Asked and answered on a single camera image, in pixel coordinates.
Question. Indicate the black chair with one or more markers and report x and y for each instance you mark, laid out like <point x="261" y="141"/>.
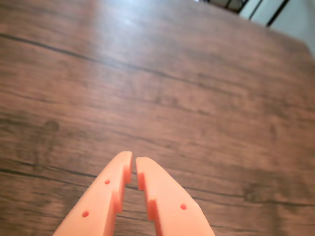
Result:
<point x="256" y="9"/>

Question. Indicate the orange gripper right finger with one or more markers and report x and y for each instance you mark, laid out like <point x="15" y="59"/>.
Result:
<point x="172" y="204"/>

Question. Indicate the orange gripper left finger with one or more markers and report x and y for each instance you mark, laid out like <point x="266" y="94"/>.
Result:
<point x="98" y="201"/>

